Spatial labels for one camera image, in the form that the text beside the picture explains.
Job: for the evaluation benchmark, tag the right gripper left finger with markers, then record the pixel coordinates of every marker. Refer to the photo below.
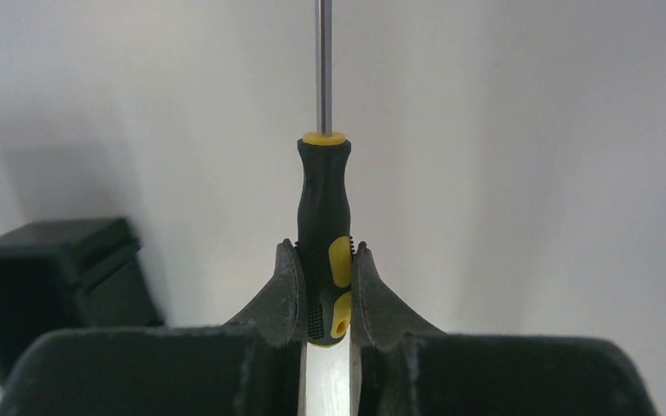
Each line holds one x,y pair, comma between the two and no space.
279,310

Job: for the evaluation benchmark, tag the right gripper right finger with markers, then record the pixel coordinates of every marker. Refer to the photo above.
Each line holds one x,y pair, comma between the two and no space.
379,317

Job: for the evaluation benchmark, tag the black yellow screwdriver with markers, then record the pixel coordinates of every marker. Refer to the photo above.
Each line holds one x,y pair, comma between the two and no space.
324,244

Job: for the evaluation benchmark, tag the black plastic bin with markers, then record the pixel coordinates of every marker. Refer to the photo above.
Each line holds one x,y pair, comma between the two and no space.
77,273

